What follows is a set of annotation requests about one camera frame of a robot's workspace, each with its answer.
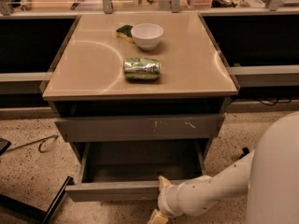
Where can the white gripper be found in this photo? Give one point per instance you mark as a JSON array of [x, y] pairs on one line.
[[163, 199]]

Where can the grey drawer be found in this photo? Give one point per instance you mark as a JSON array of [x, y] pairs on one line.
[[139, 128], [130, 171]]

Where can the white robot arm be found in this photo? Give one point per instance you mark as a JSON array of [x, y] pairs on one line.
[[268, 176]]

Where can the grey top drawer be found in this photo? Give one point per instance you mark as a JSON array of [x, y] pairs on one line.
[[139, 128]]

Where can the grey drawer cabinet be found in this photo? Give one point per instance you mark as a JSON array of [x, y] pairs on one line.
[[86, 77]]

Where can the crushed green can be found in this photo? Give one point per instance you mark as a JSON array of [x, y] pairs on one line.
[[141, 68]]

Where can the white bowl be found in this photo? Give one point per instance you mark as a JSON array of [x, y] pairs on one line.
[[147, 36]]

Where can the green yellow sponge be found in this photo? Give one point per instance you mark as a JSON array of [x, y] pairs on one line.
[[124, 32]]

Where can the black right frame leg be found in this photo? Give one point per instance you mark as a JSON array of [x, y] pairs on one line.
[[245, 152]]

